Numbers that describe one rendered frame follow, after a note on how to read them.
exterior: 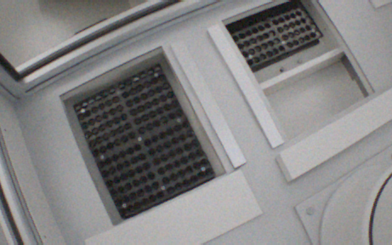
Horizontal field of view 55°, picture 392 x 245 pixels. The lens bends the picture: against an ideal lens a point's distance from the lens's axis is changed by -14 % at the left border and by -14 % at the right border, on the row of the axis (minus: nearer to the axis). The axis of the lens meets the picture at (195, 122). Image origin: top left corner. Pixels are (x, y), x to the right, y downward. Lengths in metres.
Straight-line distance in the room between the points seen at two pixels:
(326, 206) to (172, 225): 0.25
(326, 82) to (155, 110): 0.36
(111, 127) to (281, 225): 0.33
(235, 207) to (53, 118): 0.34
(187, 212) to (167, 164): 0.11
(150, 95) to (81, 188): 0.22
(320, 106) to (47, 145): 0.53
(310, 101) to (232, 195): 0.29
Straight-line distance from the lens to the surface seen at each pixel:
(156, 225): 0.66
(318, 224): 0.69
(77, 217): 0.70
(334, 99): 0.88
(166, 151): 0.73
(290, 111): 0.84
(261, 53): 0.79
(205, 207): 0.66
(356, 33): 0.82
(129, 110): 0.75
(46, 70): 0.72
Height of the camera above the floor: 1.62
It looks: 75 degrees down
